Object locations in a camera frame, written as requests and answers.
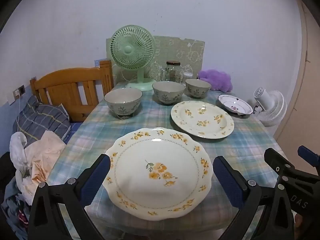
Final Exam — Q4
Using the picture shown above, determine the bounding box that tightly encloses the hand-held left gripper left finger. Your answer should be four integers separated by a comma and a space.
27, 154, 112, 240

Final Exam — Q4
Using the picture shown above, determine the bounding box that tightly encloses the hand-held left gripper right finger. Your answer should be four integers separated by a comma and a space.
212, 156, 298, 240

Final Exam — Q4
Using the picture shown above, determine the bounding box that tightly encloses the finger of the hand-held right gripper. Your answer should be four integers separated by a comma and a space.
264, 148, 297, 188
297, 145, 320, 175

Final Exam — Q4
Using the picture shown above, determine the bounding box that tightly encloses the scalloped yellow floral plate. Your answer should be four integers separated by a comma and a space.
102, 127, 213, 221

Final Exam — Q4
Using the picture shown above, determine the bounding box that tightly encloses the round yellow floral plate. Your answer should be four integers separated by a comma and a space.
171, 101, 235, 139

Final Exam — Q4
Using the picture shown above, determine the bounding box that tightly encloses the white plate red pattern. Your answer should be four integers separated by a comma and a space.
217, 94, 253, 116

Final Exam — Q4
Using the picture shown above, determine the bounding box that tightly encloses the green floral ceramic bowl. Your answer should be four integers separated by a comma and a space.
104, 88, 143, 119
185, 79, 211, 99
152, 81, 186, 105

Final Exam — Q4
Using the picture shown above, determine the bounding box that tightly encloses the plaid tablecloth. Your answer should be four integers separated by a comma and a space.
46, 81, 290, 233

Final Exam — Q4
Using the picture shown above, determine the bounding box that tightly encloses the peach cloth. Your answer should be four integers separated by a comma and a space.
15, 131, 67, 198

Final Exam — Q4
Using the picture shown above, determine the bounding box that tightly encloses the white fan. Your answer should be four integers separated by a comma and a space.
252, 87, 287, 127

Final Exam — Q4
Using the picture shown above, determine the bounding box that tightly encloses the cream door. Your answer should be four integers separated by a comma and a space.
272, 0, 320, 175

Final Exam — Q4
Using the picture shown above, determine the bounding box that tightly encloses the blue plaid bedding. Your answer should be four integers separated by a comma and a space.
12, 95, 72, 145

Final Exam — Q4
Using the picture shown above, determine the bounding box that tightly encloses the dark blue patterned cloth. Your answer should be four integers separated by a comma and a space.
0, 177, 33, 233

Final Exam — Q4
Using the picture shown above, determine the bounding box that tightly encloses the purple plush toy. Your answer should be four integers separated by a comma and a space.
197, 69, 233, 92

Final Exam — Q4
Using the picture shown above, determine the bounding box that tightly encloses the wooden bed headboard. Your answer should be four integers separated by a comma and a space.
30, 60, 114, 123

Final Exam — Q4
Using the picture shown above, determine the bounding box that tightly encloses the glass jar with lid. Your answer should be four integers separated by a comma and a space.
160, 61, 182, 83

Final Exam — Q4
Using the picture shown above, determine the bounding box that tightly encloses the green desk fan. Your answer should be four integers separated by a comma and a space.
110, 25, 156, 91

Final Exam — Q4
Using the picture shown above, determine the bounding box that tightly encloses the green cartoon print mat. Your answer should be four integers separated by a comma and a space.
106, 35, 206, 85

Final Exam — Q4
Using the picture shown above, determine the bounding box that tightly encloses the wall socket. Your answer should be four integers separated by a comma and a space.
12, 85, 25, 98

